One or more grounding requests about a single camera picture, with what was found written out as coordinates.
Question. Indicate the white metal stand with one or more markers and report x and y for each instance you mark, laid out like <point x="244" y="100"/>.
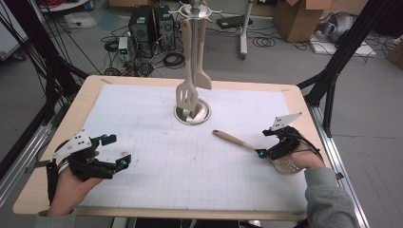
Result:
<point x="244" y="38"/>

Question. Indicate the person's left hand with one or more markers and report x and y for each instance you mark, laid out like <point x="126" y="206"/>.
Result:
<point x="68" y="196"/>

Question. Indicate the white grid paper mat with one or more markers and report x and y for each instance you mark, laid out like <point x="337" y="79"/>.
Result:
<point x="174" y="177"/>

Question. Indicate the black rail bracket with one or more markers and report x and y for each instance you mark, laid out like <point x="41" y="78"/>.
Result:
<point x="339" y="176"/>

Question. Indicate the steel utensil stand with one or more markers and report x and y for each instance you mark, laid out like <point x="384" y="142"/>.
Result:
<point x="193" y="115"/>

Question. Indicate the white flat board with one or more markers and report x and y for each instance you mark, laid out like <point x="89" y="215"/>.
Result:
<point x="345" y="49"/>

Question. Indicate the open cardboard box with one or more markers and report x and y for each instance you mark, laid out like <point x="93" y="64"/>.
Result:
<point x="297" y="22"/>

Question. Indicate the grey bag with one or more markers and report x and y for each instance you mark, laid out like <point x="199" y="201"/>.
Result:
<point x="337" y="27"/>

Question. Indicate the beige slotted spatula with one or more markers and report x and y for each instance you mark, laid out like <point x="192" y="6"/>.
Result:
<point x="187" y="88"/>

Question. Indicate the small grey power supply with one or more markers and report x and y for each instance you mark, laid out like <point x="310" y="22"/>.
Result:
<point x="123" y="47"/>

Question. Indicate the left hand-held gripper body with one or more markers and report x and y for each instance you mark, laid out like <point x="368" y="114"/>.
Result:
<point x="77" y="142"/>

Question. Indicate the person's right hand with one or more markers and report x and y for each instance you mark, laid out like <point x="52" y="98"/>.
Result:
<point x="305" y="160"/>

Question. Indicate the flat black device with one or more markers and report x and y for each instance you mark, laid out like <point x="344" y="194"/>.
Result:
<point x="233" y="21"/>

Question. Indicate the black metal frame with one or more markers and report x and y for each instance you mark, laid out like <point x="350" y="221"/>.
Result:
<point x="47" y="57"/>
<point x="348" y="41"/>

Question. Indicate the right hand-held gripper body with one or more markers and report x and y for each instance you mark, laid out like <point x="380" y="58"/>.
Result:
<point x="283" y="144"/>

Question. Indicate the beige perforated skimmer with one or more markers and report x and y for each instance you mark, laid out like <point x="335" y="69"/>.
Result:
<point x="234" y="139"/>

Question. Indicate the aluminium rail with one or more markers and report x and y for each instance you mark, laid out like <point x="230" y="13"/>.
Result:
<point x="19" y="171"/>
<point x="356" y="209"/>

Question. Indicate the beige solid spatula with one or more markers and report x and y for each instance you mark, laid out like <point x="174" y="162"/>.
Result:
<point x="204" y="80"/>

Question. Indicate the large black computer tower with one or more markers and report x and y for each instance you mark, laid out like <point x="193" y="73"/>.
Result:
<point x="141" y="31"/>

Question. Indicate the narrow black computer tower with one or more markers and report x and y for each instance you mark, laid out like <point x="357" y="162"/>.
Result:
<point x="165" y="28"/>

